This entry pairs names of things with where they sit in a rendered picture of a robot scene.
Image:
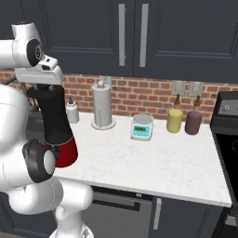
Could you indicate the grey wall outlet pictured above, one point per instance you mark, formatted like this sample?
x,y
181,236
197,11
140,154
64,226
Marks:
x,y
195,89
107,80
178,88

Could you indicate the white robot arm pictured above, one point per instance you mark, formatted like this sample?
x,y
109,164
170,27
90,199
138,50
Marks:
x,y
18,130

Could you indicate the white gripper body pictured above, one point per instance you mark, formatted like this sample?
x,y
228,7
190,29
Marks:
x,y
37,76

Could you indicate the black stove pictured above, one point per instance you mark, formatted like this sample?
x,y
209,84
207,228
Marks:
x,y
227,145

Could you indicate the dark purple bottle, brown cap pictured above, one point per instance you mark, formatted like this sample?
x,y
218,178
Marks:
x,y
194,122

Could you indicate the grey paper towel holder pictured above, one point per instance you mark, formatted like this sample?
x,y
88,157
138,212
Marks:
x,y
102,105

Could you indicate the dark grey base cupboard door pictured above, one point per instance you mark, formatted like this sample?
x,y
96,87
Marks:
x,y
186,220
28,224

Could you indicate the teal and white kitchen scale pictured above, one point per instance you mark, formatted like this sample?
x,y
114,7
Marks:
x,y
142,128

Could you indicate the yellow bottle with brown cap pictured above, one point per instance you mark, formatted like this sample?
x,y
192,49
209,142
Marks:
x,y
174,121

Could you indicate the grey dishwasher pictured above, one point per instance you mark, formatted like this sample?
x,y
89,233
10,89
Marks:
x,y
121,220

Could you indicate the dark grey wall cupboard door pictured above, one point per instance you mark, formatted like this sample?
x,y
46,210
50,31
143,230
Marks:
x,y
192,37
83,31

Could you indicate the white soap dispenser bottle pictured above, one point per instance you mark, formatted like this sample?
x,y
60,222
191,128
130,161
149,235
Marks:
x,y
72,112

